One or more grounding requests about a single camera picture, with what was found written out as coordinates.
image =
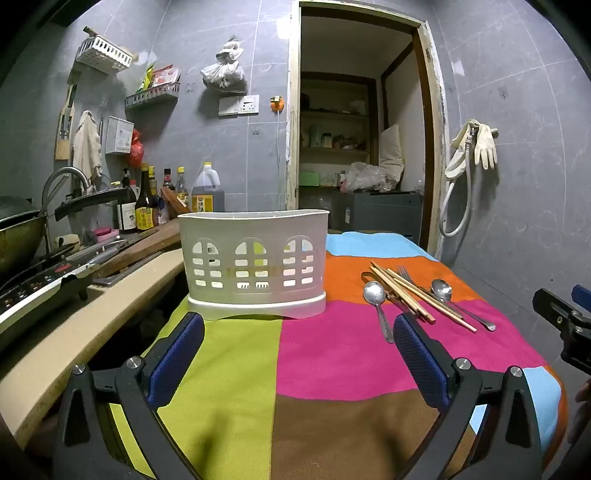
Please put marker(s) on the brown wooden block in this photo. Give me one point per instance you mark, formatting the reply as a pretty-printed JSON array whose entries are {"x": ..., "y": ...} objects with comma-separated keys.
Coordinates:
[{"x": 173, "y": 201}]

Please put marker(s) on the pile of wooden chopsticks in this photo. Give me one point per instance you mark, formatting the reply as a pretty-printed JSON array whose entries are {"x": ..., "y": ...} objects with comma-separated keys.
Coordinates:
[{"x": 415, "y": 295}]

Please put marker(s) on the dark metal wok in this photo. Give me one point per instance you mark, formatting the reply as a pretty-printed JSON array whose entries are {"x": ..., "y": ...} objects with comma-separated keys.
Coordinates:
[{"x": 18, "y": 235}]

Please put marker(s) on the worn wooden door frame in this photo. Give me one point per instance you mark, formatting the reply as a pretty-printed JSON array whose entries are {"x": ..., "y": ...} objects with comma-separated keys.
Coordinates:
[{"x": 431, "y": 138}]

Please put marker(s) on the large cooking oil jug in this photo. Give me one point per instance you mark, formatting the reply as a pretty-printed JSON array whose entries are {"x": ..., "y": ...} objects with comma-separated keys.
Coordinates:
[{"x": 207, "y": 194}]

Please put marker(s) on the white wall basket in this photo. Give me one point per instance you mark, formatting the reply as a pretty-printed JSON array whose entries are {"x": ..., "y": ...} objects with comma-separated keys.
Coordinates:
[{"x": 99, "y": 53}]

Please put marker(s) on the red snack packet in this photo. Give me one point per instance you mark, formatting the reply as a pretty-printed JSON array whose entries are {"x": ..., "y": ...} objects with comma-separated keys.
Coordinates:
[{"x": 167, "y": 76}]

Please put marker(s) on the wooden shelf unit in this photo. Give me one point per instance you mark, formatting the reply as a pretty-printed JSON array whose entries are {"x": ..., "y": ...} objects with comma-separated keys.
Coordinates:
[{"x": 332, "y": 115}]

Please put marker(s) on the pink sponge box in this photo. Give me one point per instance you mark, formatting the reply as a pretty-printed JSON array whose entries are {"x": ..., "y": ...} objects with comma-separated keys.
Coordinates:
[{"x": 107, "y": 233}]

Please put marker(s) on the dark wine bottle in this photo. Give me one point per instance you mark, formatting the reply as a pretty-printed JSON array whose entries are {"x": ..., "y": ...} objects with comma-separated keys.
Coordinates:
[{"x": 127, "y": 212}]

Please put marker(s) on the wall switch panel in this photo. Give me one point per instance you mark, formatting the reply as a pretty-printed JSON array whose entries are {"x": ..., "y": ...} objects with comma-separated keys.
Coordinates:
[{"x": 238, "y": 105}]

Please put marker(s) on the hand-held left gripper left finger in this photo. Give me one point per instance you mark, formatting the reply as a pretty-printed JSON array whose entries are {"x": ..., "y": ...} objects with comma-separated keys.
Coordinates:
[{"x": 178, "y": 355}]

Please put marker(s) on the hanging beige towel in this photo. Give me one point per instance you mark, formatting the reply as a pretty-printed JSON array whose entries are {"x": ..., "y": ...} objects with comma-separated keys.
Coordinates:
[{"x": 87, "y": 145}]

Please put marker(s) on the yellow green snack packet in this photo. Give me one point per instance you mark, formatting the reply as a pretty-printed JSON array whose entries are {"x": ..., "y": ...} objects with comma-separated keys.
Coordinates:
[{"x": 147, "y": 78}]

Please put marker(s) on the grey cabinet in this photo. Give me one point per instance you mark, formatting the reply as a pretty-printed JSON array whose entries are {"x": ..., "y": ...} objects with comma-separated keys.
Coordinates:
[{"x": 374, "y": 212}]

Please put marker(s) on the kitchen knife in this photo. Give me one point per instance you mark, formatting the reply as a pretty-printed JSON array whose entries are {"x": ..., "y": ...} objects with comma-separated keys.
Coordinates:
[{"x": 99, "y": 259}]

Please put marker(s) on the metal wall shelf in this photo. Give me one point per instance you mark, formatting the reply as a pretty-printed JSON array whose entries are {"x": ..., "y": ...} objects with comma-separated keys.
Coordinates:
[{"x": 152, "y": 98}]

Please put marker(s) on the dark range hood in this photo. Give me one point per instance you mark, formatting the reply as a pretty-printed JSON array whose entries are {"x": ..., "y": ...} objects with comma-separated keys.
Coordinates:
[{"x": 69, "y": 11}]

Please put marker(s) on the black induction cooker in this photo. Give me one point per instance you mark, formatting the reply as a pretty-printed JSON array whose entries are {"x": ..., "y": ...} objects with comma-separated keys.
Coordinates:
[{"x": 32, "y": 290}]

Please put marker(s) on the white plastic utensil basket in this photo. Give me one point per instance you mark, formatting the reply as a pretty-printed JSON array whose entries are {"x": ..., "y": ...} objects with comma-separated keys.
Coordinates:
[{"x": 254, "y": 233}]

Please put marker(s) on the beige kitchen counter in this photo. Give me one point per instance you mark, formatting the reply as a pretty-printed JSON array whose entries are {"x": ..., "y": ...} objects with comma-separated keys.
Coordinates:
[{"x": 92, "y": 318}]

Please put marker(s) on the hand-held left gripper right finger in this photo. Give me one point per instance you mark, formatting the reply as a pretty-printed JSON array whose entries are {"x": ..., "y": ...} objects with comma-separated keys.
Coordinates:
[{"x": 418, "y": 360}]

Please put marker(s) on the dark sauce bottle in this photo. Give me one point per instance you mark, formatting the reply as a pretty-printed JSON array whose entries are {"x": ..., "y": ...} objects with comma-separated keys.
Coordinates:
[{"x": 168, "y": 182}]

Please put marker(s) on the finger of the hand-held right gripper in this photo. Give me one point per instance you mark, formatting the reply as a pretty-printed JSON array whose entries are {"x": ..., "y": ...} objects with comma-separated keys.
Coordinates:
[
  {"x": 582, "y": 294},
  {"x": 556, "y": 310}
]

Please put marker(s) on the crumpled clear plastic bag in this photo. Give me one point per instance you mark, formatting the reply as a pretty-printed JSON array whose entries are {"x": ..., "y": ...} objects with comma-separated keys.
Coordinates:
[{"x": 367, "y": 177}]

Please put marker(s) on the beige pillow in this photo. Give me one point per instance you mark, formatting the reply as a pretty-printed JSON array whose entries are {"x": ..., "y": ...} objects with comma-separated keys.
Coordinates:
[{"x": 391, "y": 152}]

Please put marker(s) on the metal spoon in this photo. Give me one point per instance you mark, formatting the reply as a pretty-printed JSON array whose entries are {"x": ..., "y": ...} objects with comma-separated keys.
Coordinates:
[
  {"x": 374, "y": 291},
  {"x": 441, "y": 288}
]

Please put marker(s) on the hanging clear plastic bag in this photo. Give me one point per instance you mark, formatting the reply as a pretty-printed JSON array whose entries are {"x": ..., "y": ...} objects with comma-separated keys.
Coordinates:
[{"x": 224, "y": 71}]

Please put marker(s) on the yellow label soy sauce bottle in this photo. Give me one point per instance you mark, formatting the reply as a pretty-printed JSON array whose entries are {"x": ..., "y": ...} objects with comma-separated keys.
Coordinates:
[{"x": 145, "y": 212}]

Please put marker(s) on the long wooden board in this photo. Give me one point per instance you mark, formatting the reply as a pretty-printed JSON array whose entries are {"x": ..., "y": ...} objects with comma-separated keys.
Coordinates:
[{"x": 143, "y": 247}]

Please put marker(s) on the cream rubber glove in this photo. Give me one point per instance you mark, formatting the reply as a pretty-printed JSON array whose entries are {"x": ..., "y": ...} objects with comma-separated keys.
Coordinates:
[
  {"x": 485, "y": 145},
  {"x": 459, "y": 138}
]

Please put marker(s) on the hanging wooden board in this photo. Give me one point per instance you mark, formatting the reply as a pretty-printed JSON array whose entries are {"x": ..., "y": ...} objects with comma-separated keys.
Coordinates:
[{"x": 62, "y": 147}]

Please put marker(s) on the red plastic bag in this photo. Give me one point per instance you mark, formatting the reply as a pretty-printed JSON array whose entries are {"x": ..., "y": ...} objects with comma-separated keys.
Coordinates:
[{"x": 136, "y": 150}]

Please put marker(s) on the metal kitchen faucet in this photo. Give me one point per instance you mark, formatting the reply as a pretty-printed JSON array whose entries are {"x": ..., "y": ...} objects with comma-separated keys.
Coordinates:
[{"x": 69, "y": 173}]

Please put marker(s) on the clear yellow cap bottle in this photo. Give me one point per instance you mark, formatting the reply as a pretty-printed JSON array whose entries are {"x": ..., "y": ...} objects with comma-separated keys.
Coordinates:
[{"x": 182, "y": 187}]

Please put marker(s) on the colourful striped blanket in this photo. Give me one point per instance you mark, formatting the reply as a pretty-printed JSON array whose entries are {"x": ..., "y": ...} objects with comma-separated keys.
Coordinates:
[{"x": 332, "y": 360}]

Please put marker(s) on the metal fork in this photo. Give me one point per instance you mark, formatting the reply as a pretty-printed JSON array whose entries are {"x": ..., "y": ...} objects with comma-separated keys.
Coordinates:
[{"x": 404, "y": 273}]

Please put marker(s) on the white wall box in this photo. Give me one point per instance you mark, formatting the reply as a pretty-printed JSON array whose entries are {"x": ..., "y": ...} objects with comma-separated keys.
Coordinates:
[{"x": 119, "y": 134}]

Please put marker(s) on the person's right hand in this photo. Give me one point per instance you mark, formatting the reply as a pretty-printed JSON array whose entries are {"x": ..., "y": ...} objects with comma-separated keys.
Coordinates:
[{"x": 582, "y": 410}]

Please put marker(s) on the green box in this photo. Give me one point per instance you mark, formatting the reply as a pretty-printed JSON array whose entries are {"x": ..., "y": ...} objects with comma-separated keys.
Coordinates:
[{"x": 309, "y": 179}]

